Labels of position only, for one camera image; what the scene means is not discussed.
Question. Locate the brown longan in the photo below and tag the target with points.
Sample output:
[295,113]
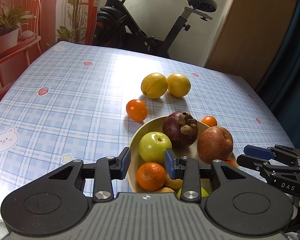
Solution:
[174,184]
[165,190]

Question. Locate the orange mandarin front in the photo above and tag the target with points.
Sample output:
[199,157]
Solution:
[230,162]

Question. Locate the orange mandarin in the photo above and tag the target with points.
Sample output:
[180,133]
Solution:
[209,121]
[230,162]
[151,176]
[137,110]

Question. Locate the beige round plate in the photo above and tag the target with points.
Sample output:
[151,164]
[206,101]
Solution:
[155,125]

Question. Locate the dark purple mangosteen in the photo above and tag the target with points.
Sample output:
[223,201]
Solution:
[181,128]

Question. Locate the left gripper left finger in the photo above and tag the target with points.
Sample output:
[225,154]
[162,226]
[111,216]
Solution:
[107,169]

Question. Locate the yellow lemon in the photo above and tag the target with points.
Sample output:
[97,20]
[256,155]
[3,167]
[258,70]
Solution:
[178,85]
[154,85]

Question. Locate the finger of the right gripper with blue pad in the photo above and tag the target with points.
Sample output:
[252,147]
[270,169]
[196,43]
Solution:
[283,154]
[255,163]

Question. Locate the dark blue curtain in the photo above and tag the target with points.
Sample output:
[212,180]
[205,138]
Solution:
[280,87]

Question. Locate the printed room backdrop poster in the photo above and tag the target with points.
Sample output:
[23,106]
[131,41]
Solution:
[30,27]

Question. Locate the right yellow lemon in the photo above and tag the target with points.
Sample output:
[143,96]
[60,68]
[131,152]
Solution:
[178,85]

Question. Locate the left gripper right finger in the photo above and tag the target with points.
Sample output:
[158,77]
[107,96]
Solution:
[187,170]

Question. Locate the wooden wardrobe panel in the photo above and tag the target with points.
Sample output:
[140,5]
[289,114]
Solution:
[250,37]

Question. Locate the blue plaid tablecloth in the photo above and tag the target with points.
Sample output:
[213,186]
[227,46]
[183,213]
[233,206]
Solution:
[71,104]

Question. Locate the red apple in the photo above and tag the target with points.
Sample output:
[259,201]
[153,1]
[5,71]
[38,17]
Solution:
[215,143]

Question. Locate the green apple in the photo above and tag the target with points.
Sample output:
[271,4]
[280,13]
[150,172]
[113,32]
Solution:
[204,193]
[152,147]

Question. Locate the left yellow lemon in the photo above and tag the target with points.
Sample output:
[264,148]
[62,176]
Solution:
[154,85]

